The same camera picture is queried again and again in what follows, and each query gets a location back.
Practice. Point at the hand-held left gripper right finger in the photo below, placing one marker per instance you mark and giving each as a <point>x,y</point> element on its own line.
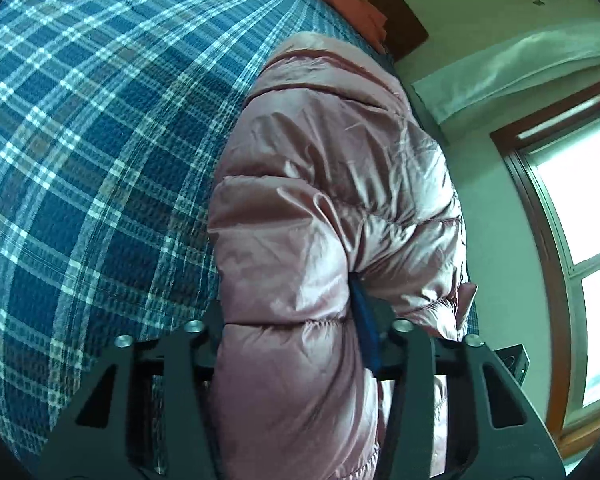
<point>365,330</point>

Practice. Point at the wooden headboard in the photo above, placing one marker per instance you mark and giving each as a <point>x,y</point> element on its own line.
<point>405,25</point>

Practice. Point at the wooden framed window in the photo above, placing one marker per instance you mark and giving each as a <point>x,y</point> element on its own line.
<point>545,220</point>

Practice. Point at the pink puffer jacket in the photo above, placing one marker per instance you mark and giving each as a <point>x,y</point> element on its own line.
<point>305,185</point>

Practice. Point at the blue plaid bed sheet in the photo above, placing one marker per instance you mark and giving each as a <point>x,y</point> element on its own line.
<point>80,135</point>

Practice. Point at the white curtain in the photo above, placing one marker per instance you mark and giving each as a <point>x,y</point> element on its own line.
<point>505,70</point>

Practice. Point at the pink pillow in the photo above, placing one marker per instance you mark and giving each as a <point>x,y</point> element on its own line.
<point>347,7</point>

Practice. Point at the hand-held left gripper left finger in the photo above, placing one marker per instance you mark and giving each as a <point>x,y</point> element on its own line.
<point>200,350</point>

